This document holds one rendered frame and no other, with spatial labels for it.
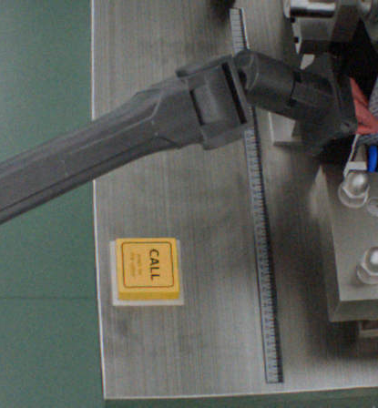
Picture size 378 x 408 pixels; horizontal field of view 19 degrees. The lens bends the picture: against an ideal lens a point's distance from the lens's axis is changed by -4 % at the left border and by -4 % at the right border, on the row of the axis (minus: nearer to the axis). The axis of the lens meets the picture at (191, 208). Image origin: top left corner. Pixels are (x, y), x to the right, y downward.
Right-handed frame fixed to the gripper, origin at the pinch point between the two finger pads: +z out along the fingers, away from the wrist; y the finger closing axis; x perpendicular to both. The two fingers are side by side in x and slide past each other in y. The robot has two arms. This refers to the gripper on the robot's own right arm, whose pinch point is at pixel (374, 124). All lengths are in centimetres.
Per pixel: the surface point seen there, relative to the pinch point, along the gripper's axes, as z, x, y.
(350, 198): -2.0, -3.9, 8.3
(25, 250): 17, -114, -37
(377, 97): -3.9, 4.7, 0.2
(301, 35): -10.9, 1.4, -7.7
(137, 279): -15.8, -26.0, 11.7
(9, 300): 14, -116, -25
